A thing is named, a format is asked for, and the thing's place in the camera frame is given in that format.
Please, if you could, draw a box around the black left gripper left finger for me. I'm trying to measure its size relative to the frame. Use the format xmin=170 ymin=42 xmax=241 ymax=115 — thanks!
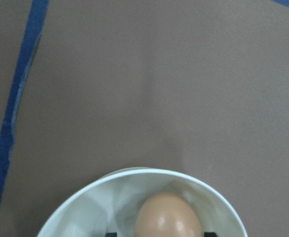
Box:
xmin=105 ymin=233 xmax=117 ymax=237

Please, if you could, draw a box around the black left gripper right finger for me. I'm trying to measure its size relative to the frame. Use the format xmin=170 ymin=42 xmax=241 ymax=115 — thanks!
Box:
xmin=205 ymin=232 xmax=215 ymax=237

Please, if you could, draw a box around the brown egg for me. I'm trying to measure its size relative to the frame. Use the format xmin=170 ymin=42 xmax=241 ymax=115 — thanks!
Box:
xmin=134 ymin=192 xmax=204 ymax=237

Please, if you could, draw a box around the white round bowl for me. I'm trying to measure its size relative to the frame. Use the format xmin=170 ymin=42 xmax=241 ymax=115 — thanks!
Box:
xmin=39 ymin=167 xmax=247 ymax=237

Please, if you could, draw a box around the torn blue tape strip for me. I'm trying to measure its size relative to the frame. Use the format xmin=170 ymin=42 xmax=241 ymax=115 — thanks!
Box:
xmin=0 ymin=0 xmax=49 ymax=205

